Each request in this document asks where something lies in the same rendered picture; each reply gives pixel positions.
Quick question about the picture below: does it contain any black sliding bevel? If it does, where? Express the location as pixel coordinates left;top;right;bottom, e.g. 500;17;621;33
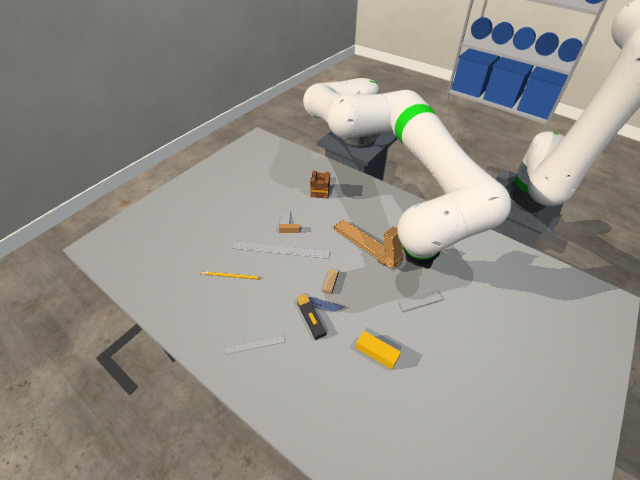
297;294;344;340

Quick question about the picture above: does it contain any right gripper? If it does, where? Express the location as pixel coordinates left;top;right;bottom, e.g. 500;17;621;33
403;246;448;269

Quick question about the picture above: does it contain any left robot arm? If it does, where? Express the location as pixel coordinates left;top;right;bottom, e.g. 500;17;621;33
506;0;640;211

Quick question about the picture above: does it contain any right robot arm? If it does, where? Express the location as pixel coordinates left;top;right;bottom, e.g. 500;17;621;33
303;78;511;259

